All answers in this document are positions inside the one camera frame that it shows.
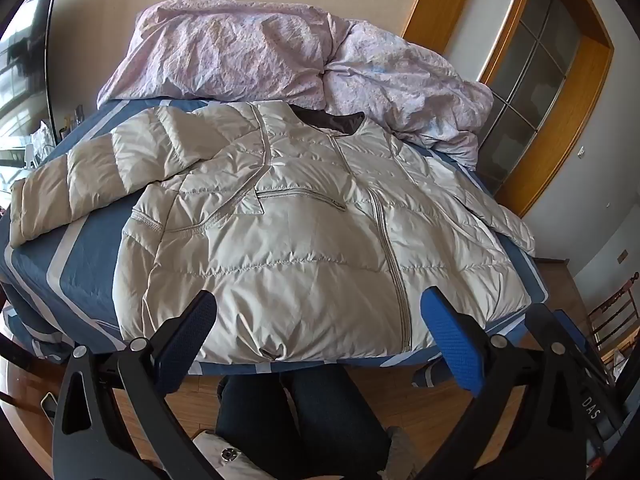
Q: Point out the grey slipper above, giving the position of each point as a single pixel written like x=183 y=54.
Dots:
x=402 y=447

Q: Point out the desk with small clutter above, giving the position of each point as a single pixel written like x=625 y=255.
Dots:
x=60 y=132

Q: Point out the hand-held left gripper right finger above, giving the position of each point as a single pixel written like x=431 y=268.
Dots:
x=450 y=336

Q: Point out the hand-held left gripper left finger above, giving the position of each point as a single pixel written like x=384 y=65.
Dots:
x=197 y=321

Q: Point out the wooden framed glass door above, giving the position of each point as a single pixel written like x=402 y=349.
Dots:
x=565 y=125

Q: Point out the wooden chair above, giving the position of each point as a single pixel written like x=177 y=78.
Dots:
x=612 y=310

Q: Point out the black flat television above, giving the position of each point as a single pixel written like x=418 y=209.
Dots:
x=25 y=60

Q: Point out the bed with blue striped sheet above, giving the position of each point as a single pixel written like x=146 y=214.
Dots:
x=85 y=270

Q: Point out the pink crumpled duvet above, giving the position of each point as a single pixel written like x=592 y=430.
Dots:
x=225 y=50

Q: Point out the beige puffer jacket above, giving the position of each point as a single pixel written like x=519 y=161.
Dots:
x=280 y=240

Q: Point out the person's dark trouser legs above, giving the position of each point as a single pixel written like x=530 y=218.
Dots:
x=310 y=420

